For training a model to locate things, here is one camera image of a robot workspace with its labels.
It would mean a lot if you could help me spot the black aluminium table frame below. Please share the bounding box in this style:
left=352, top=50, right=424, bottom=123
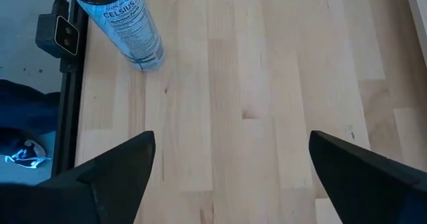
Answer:
left=51, top=0, right=89, bottom=179

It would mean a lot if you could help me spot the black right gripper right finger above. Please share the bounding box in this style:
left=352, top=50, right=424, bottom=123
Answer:
left=308, top=129, right=427, bottom=224

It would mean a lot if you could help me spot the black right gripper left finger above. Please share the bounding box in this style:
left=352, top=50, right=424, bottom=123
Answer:
left=0, top=130, right=157, bottom=224

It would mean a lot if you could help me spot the person's leg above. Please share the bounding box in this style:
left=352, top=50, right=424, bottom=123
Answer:
left=0, top=79, right=61, bottom=135

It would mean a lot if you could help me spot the person's shoe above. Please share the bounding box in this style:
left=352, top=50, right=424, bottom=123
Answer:
left=0, top=127, right=51, bottom=169

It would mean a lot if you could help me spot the black camera box white face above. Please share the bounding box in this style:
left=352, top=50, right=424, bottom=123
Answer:
left=35, top=13, right=81, bottom=59

